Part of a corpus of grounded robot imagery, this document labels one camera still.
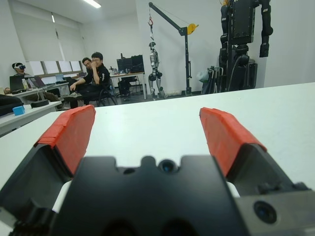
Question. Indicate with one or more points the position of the grey purple laptop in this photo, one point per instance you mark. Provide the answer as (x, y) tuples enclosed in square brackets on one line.
[(37, 82)]

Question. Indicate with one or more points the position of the black folding chair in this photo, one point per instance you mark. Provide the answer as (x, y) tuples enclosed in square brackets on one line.
[(108, 94)]

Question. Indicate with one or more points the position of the folded black cart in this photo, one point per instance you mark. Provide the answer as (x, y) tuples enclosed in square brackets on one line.
[(212, 81)]

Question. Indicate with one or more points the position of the white roller blind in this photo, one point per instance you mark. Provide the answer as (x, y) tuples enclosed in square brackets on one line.
[(44, 39)]

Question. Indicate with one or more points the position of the silver humanoid robot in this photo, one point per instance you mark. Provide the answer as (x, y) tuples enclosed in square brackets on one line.
[(154, 59)]

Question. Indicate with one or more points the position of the black desk chair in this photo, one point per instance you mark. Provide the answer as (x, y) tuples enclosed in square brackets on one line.
[(126, 86)]

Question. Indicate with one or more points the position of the ceiling strip light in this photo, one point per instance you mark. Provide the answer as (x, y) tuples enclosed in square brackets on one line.
[(53, 17), (92, 3)]

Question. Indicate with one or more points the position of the person wearing VR headset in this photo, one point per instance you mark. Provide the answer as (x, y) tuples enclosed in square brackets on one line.
[(19, 67)]

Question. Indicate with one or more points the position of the black carry bag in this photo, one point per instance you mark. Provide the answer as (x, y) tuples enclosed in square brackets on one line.
[(9, 104)]

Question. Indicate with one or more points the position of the black humanoid robot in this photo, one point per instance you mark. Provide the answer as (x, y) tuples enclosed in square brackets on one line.
[(242, 22)]

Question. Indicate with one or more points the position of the small drink bottle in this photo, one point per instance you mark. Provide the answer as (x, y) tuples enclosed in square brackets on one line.
[(24, 84)]

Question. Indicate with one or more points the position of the white desk with monitors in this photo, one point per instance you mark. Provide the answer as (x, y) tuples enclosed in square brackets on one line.
[(128, 74)]

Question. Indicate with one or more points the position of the black round puck device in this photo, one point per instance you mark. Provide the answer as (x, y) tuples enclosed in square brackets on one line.
[(39, 104)]

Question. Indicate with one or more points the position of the person in black t-shirt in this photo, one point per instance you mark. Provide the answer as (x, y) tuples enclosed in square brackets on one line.
[(101, 73)]

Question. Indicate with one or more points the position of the yellow crane winch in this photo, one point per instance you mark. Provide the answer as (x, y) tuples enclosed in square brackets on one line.
[(193, 29)]

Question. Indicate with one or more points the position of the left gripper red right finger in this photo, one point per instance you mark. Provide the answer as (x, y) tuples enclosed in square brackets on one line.
[(226, 137)]

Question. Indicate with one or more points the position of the black computer monitor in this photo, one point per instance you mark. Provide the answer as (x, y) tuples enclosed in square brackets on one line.
[(124, 65)]

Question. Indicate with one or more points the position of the small blue box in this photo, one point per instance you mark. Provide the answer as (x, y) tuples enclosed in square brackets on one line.
[(18, 111)]

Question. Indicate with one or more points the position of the green plastic bag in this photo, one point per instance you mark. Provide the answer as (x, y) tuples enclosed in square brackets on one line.
[(203, 76)]

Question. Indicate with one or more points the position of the grey office desk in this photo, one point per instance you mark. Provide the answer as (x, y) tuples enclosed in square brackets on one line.
[(49, 86)]

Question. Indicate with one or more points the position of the black laptop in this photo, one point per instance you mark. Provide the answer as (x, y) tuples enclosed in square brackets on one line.
[(16, 83)]

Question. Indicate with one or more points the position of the black floor crane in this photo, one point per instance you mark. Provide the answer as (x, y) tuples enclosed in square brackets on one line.
[(188, 61)]

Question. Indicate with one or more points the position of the white side table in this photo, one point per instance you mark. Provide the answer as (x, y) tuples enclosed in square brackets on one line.
[(29, 115)]

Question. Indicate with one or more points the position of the man in black jacket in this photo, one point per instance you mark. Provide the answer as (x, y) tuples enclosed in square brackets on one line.
[(86, 64)]

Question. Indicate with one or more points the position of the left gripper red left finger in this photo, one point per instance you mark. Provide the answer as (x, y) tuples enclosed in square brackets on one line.
[(71, 132)]

